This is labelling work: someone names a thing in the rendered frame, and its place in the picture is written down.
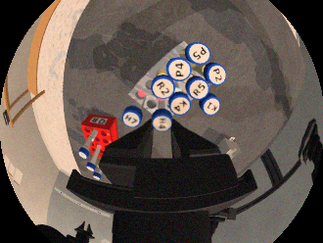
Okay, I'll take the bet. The grey tube rack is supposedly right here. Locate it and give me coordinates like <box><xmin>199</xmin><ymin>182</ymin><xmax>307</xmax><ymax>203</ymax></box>
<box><xmin>128</xmin><ymin>41</ymin><xmax>188</xmax><ymax>114</ymax></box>

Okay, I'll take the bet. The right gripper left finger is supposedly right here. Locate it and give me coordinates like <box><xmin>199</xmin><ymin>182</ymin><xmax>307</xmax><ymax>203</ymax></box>
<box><xmin>103</xmin><ymin>119</ymin><xmax>154</xmax><ymax>158</ymax></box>

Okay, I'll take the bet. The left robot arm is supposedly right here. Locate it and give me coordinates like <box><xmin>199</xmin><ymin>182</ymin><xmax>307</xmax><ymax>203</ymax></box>
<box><xmin>67</xmin><ymin>217</ymin><xmax>225</xmax><ymax>243</ymax></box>

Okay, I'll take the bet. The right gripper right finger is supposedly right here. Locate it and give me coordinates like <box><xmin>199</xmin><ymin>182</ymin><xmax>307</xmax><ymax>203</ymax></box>
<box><xmin>171</xmin><ymin>119</ymin><xmax>221</xmax><ymax>158</ymax></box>

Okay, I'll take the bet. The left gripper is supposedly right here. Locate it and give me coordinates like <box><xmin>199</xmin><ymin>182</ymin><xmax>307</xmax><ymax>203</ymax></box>
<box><xmin>74</xmin><ymin>221</ymin><xmax>95</xmax><ymax>243</ymax></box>

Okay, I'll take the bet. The red lego plate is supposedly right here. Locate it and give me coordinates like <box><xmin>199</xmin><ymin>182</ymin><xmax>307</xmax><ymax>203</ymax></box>
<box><xmin>81</xmin><ymin>114</ymin><xmax>118</xmax><ymax>158</ymax></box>

